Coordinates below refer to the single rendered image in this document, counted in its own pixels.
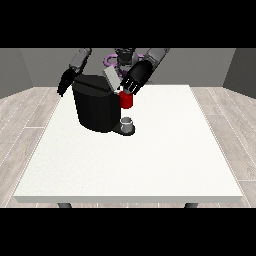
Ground red pod holder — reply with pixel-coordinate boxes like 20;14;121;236
119;91;134;110

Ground black coffee machine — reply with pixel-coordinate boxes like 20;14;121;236
71;74;136;136

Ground pale grey machine lid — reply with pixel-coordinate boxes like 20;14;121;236
102;65;122;91

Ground small grey cup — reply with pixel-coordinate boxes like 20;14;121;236
120;116;134;134

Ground grey robot trunk purple rings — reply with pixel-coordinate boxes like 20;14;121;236
103;48;147;78

